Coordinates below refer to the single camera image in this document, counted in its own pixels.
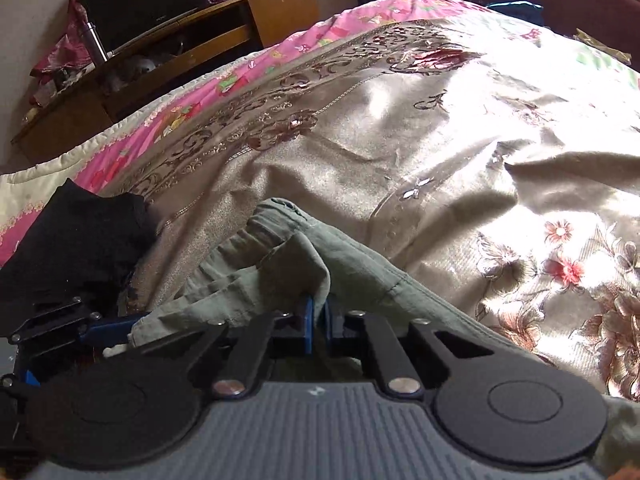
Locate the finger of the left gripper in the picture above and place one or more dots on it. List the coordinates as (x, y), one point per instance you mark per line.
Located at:
(110, 332)
(29, 379)

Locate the blue cloth item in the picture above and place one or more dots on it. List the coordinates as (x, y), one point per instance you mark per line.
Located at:
(522, 10)

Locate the gold floral satin bedspread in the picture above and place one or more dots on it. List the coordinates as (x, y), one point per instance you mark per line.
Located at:
(494, 162)

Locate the steel thermos bottle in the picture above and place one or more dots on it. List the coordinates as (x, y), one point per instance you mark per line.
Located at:
(93, 44)

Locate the pink patterned quilt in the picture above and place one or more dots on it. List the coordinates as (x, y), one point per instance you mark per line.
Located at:
(97, 161)

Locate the maroon cloth television cover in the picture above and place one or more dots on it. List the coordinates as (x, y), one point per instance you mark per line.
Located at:
(68, 57)

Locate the black garment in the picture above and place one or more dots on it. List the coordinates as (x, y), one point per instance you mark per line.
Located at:
(81, 245)

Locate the green yellow cloth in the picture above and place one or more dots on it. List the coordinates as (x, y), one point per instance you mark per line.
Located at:
(590, 41)

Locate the wooden tv cabinet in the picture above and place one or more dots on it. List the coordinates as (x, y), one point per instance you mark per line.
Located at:
(155, 63)

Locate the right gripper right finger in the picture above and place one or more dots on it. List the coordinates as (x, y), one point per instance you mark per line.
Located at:
(342, 327)

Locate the olive green pants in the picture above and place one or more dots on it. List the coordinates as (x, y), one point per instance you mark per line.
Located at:
(300, 274)

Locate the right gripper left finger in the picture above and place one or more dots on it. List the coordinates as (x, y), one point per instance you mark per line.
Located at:
(293, 332)

